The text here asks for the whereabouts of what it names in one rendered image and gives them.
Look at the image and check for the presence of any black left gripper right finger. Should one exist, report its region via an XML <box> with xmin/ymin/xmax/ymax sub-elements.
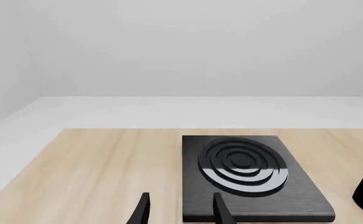
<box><xmin>213</xmin><ymin>192</ymin><xmax>237</xmax><ymax>224</ymax></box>

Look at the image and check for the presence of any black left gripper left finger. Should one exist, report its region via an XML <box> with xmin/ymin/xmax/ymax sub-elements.
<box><xmin>126</xmin><ymin>192</ymin><xmax>150</xmax><ymax>224</ymax></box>

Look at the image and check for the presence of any flat black stove plate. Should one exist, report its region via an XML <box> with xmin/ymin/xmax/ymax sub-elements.
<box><xmin>181</xmin><ymin>134</ymin><xmax>336</xmax><ymax>223</ymax></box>

